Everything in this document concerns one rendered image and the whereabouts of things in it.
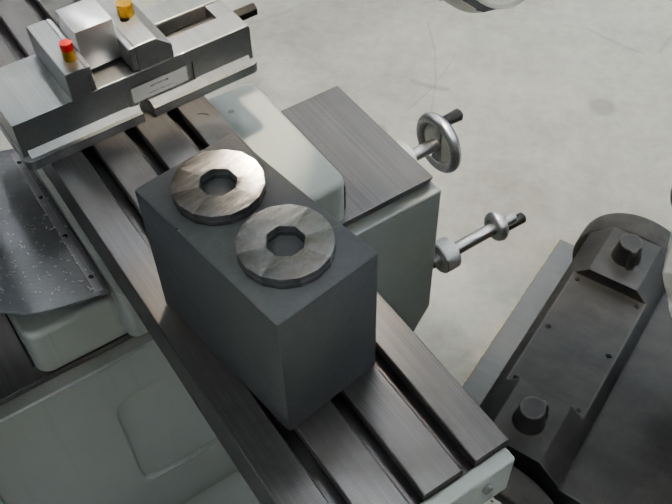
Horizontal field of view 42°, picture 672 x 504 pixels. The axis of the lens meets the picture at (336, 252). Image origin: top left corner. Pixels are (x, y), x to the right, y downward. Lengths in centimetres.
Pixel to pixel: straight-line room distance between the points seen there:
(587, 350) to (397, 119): 134
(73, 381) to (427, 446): 55
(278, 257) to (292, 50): 208
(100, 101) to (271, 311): 52
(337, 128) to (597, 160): 119
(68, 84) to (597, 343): 84
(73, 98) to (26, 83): 8
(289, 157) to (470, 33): 167
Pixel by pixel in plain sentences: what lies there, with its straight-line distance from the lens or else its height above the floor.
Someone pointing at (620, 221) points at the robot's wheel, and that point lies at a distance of 157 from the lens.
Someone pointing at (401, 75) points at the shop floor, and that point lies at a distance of 273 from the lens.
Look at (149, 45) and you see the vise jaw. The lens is 119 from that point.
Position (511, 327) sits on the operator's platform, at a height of 40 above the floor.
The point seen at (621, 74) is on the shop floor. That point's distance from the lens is 284.
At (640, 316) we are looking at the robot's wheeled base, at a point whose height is 59.
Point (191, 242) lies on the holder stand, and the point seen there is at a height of 110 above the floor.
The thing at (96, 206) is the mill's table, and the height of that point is 91.
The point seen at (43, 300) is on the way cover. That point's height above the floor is 86.
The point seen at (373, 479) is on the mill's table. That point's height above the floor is 91.
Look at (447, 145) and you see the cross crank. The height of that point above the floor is 64.
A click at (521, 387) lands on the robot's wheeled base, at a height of 61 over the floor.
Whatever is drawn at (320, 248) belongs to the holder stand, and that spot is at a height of 111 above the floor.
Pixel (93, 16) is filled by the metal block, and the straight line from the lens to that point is 119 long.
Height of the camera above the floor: 171
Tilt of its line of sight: 50 degrees down
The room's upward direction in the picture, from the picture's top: 2 degrees counter-clockwise
